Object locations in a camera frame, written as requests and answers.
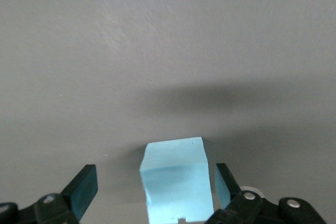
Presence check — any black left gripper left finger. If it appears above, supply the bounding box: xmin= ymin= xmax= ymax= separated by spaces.
xmin=0 ymin=164 xmax=99 ymax=224

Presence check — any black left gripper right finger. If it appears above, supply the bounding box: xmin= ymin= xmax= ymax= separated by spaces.
xmin=206 ymin=163 xmax=328 ymax=224

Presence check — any light blue foam block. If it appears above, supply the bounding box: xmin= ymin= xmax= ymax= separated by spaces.
xmin=139 ymin=136 xmax=215 ymax=224

